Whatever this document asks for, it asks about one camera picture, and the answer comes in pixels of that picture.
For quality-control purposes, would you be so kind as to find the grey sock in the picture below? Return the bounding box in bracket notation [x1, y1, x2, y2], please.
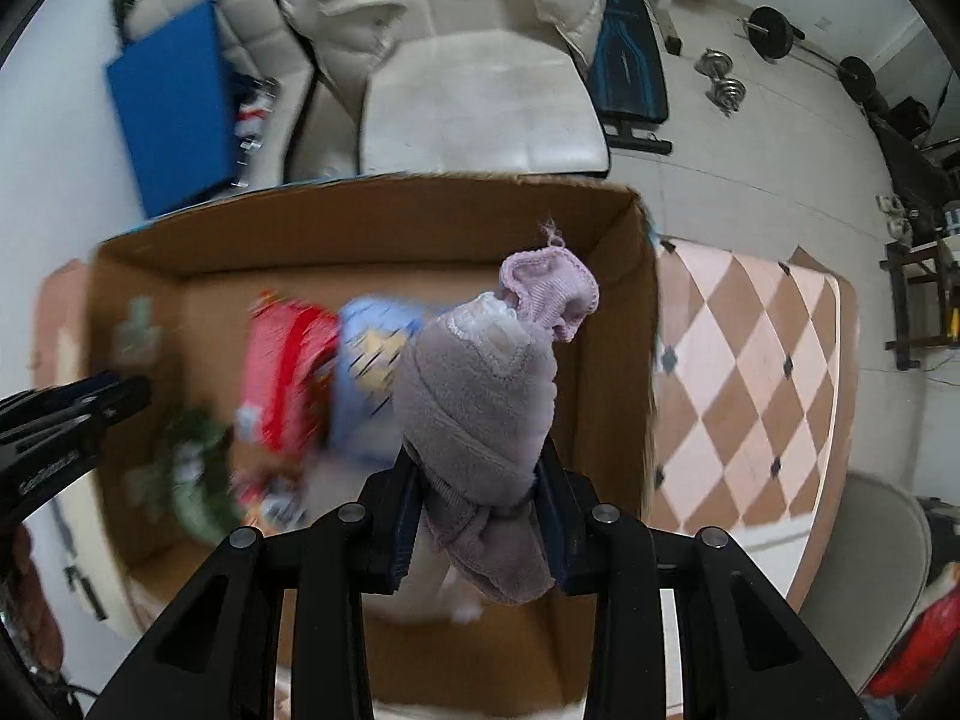
[392, 293, 556, 605]

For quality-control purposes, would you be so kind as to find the green packet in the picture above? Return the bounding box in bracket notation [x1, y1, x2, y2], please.
[124, 408, 239, 546]

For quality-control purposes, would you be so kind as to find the white round chair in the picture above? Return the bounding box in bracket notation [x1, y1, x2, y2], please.
[800, 472, 932, 692]

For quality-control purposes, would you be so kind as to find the open cardboard box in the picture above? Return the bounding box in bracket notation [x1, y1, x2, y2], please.
[83, 176, 658, 598]

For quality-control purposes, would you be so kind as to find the red mesh packet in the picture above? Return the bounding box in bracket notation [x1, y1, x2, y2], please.
[235, 293, 340, 460]

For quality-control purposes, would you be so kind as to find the light blue tissue packet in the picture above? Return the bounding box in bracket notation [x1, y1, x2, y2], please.
[329, 294, 439, 468]

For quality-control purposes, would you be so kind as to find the pink knitted sock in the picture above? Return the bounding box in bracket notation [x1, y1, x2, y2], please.
[500, 220, 601, 343]

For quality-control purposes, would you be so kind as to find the dark wooden shelf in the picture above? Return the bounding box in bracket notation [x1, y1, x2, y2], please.
[878, 239, 958, 372]

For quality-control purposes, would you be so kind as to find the white armchair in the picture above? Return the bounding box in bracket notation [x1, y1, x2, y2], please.
[281, 0, 610, 176]

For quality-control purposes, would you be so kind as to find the chrome dumbbell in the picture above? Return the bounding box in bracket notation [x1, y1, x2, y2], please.
[695, 49, 747, 115]

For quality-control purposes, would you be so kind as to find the black barbell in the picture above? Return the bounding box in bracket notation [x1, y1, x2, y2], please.
[742, 5, 877, 104]

